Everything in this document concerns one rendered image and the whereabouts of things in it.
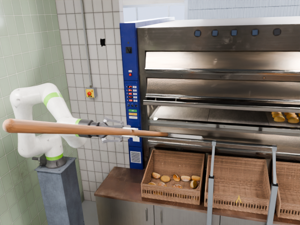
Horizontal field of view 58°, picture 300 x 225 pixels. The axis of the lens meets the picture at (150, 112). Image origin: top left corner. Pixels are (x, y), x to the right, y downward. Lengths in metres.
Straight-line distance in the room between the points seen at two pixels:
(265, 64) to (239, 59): 0.22
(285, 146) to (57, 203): 2.07
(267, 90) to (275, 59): 0.28
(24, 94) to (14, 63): 0.77
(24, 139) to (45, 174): 0.34
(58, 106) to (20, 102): 0.23
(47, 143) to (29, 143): 0.12
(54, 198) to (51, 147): 0.41
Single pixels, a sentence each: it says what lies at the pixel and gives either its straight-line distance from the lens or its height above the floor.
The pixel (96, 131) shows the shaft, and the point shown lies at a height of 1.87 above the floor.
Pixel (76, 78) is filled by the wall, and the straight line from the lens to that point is 3.05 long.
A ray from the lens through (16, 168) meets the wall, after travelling 2.62.
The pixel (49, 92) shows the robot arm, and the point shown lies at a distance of 1.78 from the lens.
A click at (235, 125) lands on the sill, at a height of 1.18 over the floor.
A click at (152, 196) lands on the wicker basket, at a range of 2.68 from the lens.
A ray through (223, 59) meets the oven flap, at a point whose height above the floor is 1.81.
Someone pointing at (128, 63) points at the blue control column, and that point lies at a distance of 2.72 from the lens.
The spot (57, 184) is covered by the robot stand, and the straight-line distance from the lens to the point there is 2.14.
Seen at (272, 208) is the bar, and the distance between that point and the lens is 2.48.
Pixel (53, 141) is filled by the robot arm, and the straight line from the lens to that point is 2.04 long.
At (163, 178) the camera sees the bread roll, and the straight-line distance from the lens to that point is 2.87.
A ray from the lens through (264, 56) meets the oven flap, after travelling 2.60.
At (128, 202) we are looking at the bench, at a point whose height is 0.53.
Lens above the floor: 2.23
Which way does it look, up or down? 20 degrees down
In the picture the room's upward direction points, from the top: 2 degrees counter-clockwise
